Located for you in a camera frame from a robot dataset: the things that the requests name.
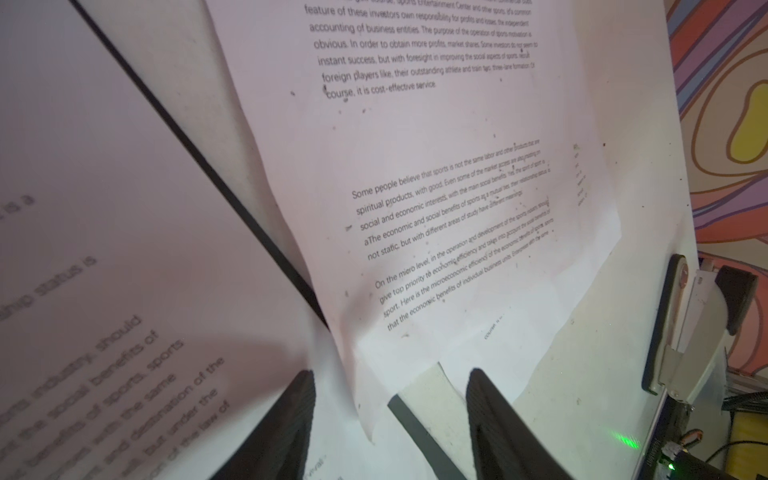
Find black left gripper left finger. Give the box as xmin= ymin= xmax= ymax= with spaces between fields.
xmin=212 ymin=370 xmax=316 ymax=480

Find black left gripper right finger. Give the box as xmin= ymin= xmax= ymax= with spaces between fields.
xmin=466 ymin=368 xmax=570 ymax=480

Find printed paper sheet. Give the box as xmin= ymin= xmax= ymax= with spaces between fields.
xmin=0 ymin=0 xmax=337 ymax=480

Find printed paper sheets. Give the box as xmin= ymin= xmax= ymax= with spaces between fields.
xmin=77 ymin=0 xmax=622 ymax=445

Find blue file folder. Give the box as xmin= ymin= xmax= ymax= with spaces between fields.
xmin=68 ymin=0 xmax=466 ymax=480

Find black grey stapler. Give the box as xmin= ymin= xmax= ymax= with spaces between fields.
xmin=641 ymin=254 xmax=758 ymax=404

